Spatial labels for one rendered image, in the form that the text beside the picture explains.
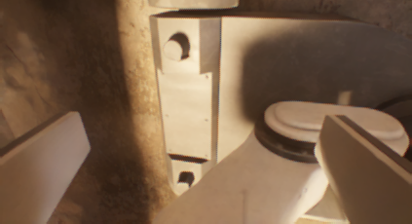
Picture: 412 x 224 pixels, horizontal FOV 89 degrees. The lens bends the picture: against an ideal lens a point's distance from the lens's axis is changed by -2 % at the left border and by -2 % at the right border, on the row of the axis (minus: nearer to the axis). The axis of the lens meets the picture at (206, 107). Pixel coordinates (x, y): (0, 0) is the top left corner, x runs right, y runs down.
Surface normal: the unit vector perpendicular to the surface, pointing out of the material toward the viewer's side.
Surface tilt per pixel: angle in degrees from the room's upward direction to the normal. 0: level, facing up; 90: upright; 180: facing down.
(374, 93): 0
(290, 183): 90
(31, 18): 0
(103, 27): 0
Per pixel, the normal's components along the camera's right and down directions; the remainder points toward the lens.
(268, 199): 0.00, -0.88
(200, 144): -0.22, 0.47
